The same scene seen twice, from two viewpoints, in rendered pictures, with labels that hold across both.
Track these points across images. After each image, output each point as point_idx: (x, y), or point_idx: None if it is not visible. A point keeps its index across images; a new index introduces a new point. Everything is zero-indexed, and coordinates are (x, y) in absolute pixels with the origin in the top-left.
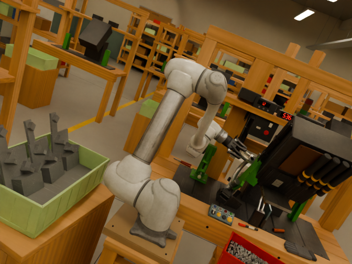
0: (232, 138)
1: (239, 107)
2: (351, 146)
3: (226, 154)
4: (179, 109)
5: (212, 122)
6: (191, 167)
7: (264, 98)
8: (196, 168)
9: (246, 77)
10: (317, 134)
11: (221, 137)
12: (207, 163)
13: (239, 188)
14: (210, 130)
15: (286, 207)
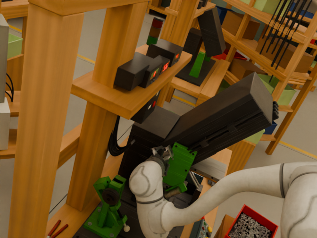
0: (155, 155)
1: (142, 106)
2: (261, 82)
3: (103, 162)
4: (41, 197)
5: (156, 170)
6: (64, 221)
7: (139, 60)
8: (65, 214)
9: (122, 46)
10: (262, 97)
11: (163, 173)
12: (120, 205)
13: (106, 170)
14: (162, 183)
15: (222, 165)
